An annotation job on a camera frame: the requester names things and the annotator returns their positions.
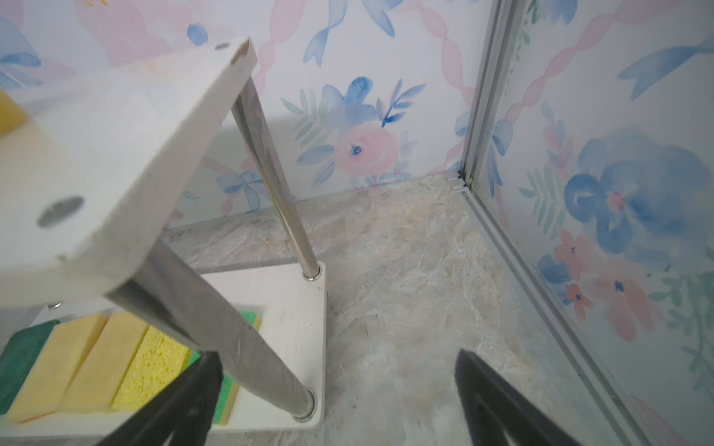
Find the white two-tier metal shelf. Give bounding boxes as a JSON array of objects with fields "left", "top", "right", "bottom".
[{"left": 0, "top": 36, "right": 328, "bottom": 440}]

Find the bright yellow porous sponge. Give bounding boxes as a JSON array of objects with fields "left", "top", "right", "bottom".
[{"left": 111, "top": 327, "right": 191, "bottom": 412}]

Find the dark green scouring sponge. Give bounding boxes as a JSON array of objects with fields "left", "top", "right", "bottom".
[{"left": 1, "top": 320, "right": 60, "bottom": 416}]

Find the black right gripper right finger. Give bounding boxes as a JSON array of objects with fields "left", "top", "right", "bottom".
[{"left": 455, "top": 349, "right": 578, "bottom": 445}]

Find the light green sponge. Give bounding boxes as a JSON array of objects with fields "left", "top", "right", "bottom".
[{"left": 182, "top": 310, "right": 261, "bottom": 426}]

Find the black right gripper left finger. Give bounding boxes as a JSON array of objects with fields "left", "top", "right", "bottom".
[{"left": 100, "top": 352, "right": 223, "bottom": 445}]

